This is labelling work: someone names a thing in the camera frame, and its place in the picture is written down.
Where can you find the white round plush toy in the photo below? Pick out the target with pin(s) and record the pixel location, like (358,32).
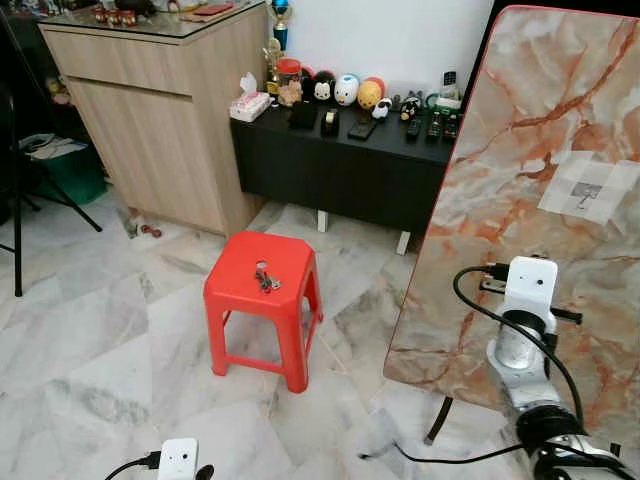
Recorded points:
(346,90)

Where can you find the white console leg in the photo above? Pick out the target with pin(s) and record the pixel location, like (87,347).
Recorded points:
(323,221)
(403,242)

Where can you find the black tripod stand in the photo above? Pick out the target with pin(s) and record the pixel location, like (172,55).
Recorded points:
(18,250)

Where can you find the clear adhesive hook pad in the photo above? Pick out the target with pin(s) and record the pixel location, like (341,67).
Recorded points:
(610,175)

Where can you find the stack of papers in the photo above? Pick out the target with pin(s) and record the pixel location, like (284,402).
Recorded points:
(55,147)

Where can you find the small white panda figurine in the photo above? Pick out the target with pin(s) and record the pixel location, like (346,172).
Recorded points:
(382,108)

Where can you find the silver key bunch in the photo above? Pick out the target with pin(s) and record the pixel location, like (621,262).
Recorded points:
(267,280)

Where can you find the red flat book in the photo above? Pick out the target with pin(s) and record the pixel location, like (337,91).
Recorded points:
(208,10)

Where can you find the green bin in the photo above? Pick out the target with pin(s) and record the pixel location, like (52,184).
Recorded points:
(78,180)

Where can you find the red edged marble table top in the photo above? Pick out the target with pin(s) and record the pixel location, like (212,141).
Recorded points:
(520,130)

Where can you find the blue trophy cup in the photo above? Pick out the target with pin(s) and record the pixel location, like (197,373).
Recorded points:
(281,25)

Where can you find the yellow round plush toy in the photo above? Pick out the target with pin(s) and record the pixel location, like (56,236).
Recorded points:
(371,93)

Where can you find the gold trophy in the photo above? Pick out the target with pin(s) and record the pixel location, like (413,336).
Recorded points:
(272,65)

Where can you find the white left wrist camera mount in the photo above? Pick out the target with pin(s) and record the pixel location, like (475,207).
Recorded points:
(178,460)

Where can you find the green white desk holder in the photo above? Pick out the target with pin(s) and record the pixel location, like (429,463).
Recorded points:
(447,98)

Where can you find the black remote control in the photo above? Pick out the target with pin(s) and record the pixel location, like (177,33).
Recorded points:
(435,126)
(413,128)
(451,128)

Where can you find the black key fob case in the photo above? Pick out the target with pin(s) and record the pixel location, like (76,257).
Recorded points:
(362,127)

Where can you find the small red floor toy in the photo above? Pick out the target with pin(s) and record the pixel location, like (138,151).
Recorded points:
(151,231)

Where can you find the black tape dispenser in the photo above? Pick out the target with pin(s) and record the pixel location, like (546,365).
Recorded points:
(331,121)

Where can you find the red plastic stool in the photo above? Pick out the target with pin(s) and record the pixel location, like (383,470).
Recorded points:
(262,310)

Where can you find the light wooden cabinet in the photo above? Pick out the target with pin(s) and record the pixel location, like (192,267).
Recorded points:
(160,130)

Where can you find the glass jar with red lid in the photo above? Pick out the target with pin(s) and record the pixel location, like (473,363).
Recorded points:
(289,85)

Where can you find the pink white tissue pack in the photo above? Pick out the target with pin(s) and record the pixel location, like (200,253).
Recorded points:
(250,102)

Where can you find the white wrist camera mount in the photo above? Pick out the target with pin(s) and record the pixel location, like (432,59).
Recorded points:
(528,290)
(178,460)

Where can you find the black white animal figurine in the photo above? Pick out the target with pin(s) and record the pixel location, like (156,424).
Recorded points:
(409,105)

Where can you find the small metal hook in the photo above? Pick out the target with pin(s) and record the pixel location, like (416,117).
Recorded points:
(586,197)

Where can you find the small red ornaments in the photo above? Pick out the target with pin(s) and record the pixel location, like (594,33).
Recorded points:
(115,16)

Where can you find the black low console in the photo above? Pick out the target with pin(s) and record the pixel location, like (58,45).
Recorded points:
(340,170)

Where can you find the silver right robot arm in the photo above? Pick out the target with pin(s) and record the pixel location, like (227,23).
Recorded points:
(525,365)

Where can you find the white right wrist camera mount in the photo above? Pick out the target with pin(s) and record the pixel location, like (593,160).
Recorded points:
(528,290)

